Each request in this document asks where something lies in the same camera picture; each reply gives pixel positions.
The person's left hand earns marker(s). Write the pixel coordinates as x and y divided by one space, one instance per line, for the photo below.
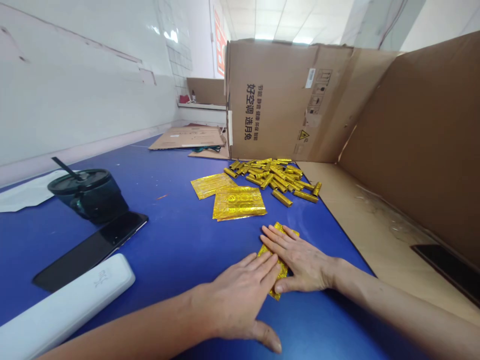
240 296

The person's right hand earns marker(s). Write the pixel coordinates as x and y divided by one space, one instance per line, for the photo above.
305 262

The gold foil sheet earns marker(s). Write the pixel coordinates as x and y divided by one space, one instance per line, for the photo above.
288 229

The large stack of gold sheets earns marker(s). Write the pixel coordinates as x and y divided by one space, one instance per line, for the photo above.
240 204

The pile of rolled gold foil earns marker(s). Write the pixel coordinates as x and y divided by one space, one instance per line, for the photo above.
273 178

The small stack of gold sheets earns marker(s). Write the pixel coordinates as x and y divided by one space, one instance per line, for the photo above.
210 185

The torn cardboard piece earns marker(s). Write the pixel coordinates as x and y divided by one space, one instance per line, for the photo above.
215 153

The black flat device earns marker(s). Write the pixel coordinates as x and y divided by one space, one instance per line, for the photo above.
450 268

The black smartphone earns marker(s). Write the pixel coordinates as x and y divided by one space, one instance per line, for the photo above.
93 251

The plain brown cardboard panel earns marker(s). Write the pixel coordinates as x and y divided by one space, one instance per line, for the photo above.
420 150

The upright printed cardboard box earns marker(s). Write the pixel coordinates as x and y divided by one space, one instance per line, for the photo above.
285 101

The flattened cardboard box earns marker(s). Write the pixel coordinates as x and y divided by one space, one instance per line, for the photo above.
187 137

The white oblong case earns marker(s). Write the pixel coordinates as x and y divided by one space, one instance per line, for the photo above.
63 307

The black lidded cup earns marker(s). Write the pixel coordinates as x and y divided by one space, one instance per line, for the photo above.
93 197

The small brown cardboard box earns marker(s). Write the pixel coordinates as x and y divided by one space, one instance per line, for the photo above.
206 90

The small red object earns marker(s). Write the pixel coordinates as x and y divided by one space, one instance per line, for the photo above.
184 99

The black drinking straw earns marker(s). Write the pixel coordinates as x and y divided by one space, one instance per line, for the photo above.
65 168

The white paper bag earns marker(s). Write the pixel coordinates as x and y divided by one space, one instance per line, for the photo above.
26 191

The red wall poster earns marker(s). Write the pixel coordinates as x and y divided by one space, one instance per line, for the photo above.
219 45

